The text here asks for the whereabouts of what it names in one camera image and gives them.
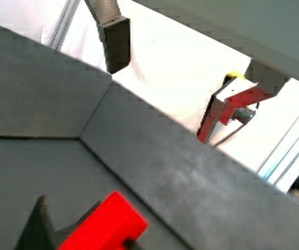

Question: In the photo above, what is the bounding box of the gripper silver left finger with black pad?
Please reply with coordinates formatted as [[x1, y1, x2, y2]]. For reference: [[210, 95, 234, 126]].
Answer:
[[85, 0, 130, 74]]

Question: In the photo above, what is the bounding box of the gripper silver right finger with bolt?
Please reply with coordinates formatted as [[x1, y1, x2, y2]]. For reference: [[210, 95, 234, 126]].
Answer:
[[197, 60, 289, 144]]

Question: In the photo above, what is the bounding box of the red double-square block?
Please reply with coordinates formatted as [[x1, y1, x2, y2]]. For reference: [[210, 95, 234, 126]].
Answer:
[[58, 191, 149, 250]]

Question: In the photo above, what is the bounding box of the black curved holder stand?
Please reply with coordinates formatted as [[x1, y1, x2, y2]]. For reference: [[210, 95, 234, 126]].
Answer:
[[14, 195, 101, 250]]

